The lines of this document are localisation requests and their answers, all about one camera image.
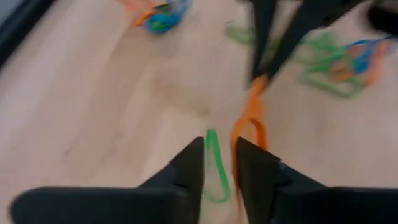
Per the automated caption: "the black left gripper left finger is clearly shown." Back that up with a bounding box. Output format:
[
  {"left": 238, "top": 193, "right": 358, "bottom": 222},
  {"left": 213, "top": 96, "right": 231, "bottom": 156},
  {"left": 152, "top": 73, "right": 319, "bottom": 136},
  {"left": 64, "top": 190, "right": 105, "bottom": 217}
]
[{"left": 9, "top": 136, "right": 205, "bottom": 224}]

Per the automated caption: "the orange rubber band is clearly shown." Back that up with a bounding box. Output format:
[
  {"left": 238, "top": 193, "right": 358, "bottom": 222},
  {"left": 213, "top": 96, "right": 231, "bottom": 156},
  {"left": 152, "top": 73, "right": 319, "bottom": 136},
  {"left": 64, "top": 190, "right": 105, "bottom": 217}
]
[
  {"left": 229, "top": 74, "right": 270, "bottom": 224},
  {"left": 118, "top": 0, "right": 162, "bottom": 27}
]

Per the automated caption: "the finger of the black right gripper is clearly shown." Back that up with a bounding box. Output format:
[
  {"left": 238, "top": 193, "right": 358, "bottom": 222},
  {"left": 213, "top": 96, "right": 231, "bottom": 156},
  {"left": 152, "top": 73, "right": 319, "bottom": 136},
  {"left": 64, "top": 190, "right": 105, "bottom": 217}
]
[
  {"left": 250, "top": 0, "right": 277, "bottom": 80},
  {"left": 266, "top": 0, "right": 368, "bottom": 78}
]

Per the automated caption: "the pile of mixed rubber bands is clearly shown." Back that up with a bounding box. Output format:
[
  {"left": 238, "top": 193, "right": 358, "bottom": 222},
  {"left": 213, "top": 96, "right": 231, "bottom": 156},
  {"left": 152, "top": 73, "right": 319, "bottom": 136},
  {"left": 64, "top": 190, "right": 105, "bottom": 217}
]
[{"left": 329, "top": 39, "right": 394, "bottom": 88}]

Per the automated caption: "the green rubber band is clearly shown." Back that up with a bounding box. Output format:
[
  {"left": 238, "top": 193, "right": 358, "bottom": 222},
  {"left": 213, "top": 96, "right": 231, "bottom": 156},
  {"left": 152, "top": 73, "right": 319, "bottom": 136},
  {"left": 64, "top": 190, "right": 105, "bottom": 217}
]
[
  {"left": 294, "top": 30, "right": 348, "bottom": 68},
  {"left": 301, "top": 67, "right": 366, "bottom": 100},
  {"left": 224, "top": 21, "right": 257, "bottom": 47},
  {"left": 154, "top": 2, "right": 178, "bottom": 26},
  {"left": 203, "top": 129, "right": 232, "bottom": 204}
]

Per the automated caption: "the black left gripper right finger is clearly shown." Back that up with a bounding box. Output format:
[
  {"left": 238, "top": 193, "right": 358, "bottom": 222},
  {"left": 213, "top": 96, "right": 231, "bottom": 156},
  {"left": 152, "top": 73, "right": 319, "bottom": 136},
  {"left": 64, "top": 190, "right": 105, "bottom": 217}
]
[{"left": 236, "top": 136, "right": 398, "bottom": 224}]

